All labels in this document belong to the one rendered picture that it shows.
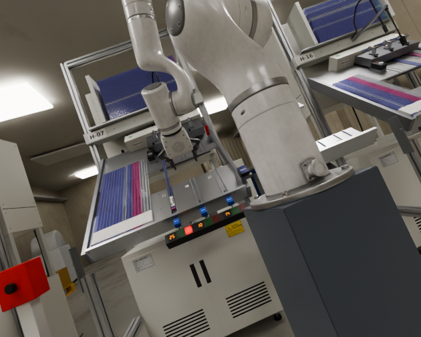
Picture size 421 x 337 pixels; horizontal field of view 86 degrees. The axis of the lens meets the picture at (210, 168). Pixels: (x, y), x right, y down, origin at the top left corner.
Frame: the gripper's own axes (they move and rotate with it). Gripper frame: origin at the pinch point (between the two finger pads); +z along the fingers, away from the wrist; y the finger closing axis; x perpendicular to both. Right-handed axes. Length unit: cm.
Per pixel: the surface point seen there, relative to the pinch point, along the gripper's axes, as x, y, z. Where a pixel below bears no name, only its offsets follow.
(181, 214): -13.4, -9.0, 12.8
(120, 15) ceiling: 224, -4, -45
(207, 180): 0.6, 6.0, 14.6
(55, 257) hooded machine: 296, -342, 313
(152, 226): -13.2, -20.9, 12.9
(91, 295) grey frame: -22, -51, 25
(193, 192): -2.8, -1.7, 14.5
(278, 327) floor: -42, 11, 86
